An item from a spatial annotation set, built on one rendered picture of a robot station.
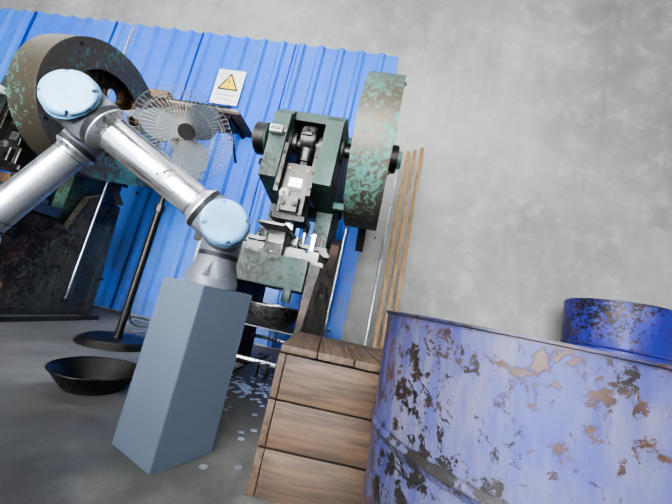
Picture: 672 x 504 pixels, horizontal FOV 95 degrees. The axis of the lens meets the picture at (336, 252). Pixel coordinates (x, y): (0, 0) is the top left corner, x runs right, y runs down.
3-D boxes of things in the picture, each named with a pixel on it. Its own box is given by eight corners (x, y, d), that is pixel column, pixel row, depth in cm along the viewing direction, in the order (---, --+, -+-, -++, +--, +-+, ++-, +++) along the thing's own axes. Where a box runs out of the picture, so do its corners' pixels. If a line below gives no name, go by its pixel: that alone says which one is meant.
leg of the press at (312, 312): (299, 424, 120) (346, 207, 135) (271, 417, 121) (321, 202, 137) (325, 376, 210) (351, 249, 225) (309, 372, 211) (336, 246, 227)
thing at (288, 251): (317, 264, 149) (320, 253, 150) (230, 247, 154) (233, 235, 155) (324, 272, 178) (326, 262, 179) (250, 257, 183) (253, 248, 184)
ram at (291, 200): (299, 213, 157) (312, 160, 162) (271, 208, 159) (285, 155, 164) (305, 222, 174) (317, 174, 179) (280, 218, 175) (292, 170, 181)
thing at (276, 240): (279, 251, 136) (286, 222, 138) (249, 245, 137) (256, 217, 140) (291, 261, 160) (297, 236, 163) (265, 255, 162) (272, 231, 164)
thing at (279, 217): (304, 227, 161) (306, 217, 162) (267, 220, 163) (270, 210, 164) (308, 234, 176) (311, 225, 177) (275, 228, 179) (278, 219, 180)
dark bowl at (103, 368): (93, 409, 96) (101, 386, 98) (11, 386, 100) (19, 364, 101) (155, 386, 126) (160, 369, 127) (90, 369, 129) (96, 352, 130)
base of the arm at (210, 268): (204, 285, 81) (215, 249, 83) (171, 277, 89) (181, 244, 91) (246, 293, 94) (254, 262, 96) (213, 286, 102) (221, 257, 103)
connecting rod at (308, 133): (307, 176, 163) (321, 119, 169) (285, 173, 164) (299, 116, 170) (313, 191, 183) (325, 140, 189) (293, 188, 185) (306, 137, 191)
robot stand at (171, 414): (148, 475, 71) (203, 285, 79) (111, 444, 81) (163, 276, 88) (211, 452, 87) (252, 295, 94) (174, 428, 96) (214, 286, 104)
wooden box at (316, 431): (405, 532, 71) (429, 376, 77) (245, 496, 71) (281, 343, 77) (378, 451, 110) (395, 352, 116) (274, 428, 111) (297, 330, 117)
